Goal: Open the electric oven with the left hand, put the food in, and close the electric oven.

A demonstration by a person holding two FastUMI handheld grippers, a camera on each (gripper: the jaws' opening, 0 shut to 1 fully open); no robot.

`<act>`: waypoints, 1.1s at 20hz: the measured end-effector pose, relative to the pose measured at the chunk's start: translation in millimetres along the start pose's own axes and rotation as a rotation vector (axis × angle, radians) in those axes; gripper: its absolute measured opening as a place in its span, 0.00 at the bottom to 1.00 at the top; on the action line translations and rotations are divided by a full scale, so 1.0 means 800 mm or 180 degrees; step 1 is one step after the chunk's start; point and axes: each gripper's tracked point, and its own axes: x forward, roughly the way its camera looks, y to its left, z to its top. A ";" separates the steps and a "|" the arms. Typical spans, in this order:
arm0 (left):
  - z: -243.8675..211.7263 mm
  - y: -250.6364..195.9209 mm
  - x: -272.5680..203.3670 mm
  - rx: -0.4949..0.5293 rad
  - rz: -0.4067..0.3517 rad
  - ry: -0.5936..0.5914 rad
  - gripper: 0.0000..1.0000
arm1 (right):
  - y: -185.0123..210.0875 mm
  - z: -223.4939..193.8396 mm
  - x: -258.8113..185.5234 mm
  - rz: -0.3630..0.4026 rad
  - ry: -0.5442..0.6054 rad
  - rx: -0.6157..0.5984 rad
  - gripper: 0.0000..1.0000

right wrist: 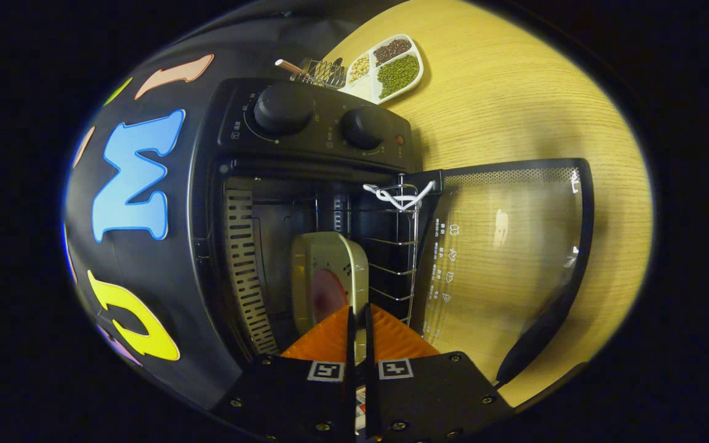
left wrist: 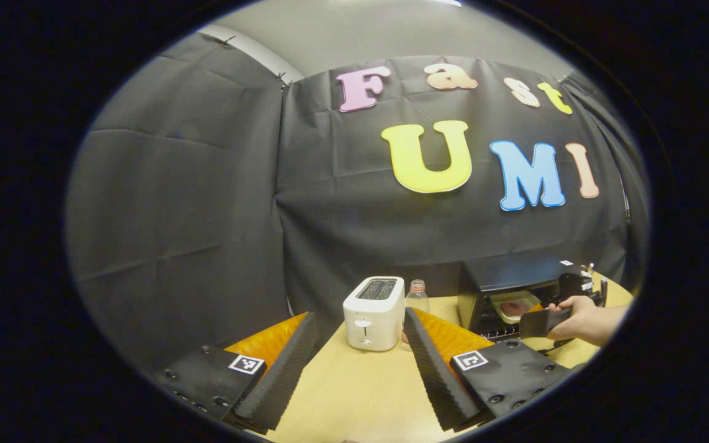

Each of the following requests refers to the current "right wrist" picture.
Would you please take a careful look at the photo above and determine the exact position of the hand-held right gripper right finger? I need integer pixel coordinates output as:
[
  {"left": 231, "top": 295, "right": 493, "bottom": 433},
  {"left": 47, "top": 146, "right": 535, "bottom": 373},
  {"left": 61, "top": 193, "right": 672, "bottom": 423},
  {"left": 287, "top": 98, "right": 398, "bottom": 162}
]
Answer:
[{"left": 364, "top": 303, "right": 515, "bottom": 443}]

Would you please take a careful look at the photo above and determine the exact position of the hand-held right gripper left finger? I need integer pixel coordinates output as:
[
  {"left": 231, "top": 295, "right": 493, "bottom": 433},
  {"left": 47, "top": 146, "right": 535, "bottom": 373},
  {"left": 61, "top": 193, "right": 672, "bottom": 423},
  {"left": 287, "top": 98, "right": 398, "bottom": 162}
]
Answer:
[{"left": 213, "top": 305, "right": 356, "bottom": 441}]

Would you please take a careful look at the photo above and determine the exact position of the red meat slice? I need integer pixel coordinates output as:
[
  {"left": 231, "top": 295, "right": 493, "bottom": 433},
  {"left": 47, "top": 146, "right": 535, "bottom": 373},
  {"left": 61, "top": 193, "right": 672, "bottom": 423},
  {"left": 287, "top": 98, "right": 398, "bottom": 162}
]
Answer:
[{"left": 311, "top": 268, "right": 350, "bottom": 325}]

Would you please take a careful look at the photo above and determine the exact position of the cream plate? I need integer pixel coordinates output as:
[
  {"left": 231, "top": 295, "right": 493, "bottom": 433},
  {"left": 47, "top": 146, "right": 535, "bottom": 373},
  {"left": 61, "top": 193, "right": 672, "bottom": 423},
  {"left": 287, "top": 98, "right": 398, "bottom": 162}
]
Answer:
[{"left": 289, "top": 231, "right": 371, "bottom": 365}]

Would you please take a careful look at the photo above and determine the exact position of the black electric oven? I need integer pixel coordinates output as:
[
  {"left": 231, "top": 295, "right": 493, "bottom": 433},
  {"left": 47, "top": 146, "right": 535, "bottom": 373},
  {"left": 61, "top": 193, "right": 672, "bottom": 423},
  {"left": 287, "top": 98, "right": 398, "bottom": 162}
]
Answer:
[{"left": 185, "top": 76, "right": 596, "bottom": 410}]

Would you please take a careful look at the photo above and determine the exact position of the black backdrop cloth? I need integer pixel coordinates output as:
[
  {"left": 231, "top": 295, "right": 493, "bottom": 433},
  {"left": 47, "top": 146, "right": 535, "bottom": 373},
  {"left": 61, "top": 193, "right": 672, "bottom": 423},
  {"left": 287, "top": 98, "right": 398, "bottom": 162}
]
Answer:
[{"left": 62, "top": 9, "right": 361, "bottom": 410}]

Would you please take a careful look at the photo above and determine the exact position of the white divided dish of beans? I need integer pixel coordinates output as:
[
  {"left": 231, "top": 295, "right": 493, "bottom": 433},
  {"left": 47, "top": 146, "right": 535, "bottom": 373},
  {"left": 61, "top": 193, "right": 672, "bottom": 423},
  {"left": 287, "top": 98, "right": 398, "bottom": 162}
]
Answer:
[{"left": 337, "top": 33, "right": 425, "bottom": 106}]

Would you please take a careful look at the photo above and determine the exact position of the metal oven wire rack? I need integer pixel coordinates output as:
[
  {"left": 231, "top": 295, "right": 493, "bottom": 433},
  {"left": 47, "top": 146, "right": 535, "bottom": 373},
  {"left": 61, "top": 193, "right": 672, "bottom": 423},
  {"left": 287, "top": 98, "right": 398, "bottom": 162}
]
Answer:
[{"left": 314, "top": 175, "right": 439, "bottom": 327}]

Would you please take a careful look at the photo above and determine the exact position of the white cord loop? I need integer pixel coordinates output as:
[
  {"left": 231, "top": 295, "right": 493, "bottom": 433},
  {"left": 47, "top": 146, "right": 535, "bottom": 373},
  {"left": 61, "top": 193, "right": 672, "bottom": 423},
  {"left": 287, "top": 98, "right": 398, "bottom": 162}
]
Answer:
[{"left": 363, "top": 179, "right": 437, "bottom": 212}]

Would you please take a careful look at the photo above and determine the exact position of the metal wire basket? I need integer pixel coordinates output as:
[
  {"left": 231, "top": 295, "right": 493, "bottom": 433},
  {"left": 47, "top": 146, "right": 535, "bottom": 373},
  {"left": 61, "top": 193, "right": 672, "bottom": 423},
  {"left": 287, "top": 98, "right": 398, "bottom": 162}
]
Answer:
[{"left": 290, "top": 57, "right": 348, "bottom": 90}]

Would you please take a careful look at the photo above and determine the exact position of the wooden-handled utensil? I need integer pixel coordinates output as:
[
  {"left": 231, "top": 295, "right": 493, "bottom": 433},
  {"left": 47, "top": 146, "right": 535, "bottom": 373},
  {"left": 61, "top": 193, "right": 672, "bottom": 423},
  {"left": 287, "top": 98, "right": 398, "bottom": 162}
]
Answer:
[{"left": 274, "top": 58, "right": 313, "bottom": 76}]

